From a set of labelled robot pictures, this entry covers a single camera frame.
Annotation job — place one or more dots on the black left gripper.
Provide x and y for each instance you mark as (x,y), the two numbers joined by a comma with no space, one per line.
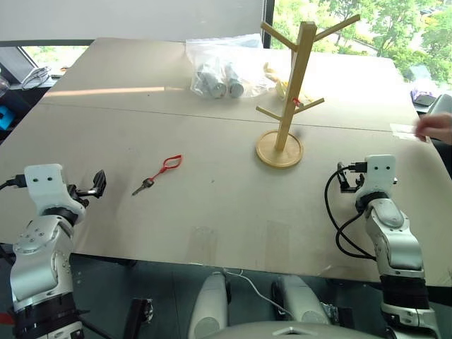
(78,193)

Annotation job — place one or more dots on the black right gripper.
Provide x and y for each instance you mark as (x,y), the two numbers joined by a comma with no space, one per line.
(358,181)

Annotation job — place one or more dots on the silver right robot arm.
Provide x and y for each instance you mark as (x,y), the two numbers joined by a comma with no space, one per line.
(395,233)

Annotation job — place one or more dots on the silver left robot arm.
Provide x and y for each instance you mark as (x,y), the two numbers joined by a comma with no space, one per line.
(33,247)

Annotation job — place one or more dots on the person's bare hand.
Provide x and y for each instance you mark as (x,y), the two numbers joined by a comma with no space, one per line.
(436,127)

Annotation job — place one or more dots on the white paper slip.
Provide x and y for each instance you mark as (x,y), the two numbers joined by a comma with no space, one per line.
(402,130)

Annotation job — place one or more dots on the wooden tree hanger stand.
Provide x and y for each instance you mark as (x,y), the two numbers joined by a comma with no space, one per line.
(287,120)

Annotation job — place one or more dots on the small red tag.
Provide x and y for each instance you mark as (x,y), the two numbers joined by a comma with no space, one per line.
(297,102)

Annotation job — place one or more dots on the yellow items in clear wrap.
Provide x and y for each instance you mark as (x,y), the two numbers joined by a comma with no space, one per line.
(280,86)

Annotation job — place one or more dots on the dark pouch with purple print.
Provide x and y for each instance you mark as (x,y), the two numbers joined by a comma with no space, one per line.
(423,97)

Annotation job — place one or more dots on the blue box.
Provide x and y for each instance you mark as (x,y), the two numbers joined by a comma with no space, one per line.
(5,118)

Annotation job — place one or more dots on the silver robot right leg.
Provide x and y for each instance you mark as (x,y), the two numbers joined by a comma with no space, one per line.
(303,300)

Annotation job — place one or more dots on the grey robot torso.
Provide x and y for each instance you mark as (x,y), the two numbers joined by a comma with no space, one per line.
(282,331)

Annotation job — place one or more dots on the clear plastic bag of cans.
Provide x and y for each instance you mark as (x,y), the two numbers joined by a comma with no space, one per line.
(220,69)

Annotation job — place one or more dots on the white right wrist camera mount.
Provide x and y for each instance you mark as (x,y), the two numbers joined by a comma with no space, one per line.
(379,173)

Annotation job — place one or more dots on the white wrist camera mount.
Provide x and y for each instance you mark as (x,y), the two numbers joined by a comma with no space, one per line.
(46,183)
(379,173)

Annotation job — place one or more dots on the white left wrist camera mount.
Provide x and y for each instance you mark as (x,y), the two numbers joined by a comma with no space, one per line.
(46,183)

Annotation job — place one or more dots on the black window frame post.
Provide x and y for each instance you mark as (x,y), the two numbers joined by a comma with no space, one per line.
(268,23)

